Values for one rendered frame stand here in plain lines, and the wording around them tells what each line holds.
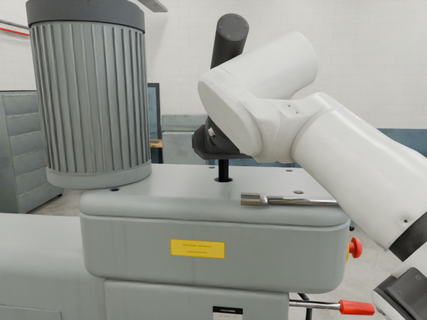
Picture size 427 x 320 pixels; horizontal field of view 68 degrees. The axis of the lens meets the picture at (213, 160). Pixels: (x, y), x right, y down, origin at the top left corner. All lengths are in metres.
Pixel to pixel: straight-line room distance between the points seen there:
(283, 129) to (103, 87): 0.37
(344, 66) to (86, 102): 6.94
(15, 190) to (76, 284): 5.09
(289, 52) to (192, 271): 0.38
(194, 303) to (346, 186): 0.41
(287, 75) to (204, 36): 6.92
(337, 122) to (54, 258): 0.57
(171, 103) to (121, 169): 6.76
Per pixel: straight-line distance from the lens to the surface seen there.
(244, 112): 0.28
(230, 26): 0.35
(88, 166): 0.59
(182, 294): 0.60
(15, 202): 5.80
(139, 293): 0.62
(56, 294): 0.71
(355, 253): 0.68
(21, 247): 0.74
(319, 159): 0.27
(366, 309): 0.63
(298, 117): 0.27
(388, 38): 7.64
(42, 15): 0.60
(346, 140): 0.27
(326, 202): 0.51
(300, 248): 0.53
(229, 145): 0.42
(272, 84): 0.33
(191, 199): 0.52
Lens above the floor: 2.07
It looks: 13 degrees down
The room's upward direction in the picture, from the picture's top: straight up
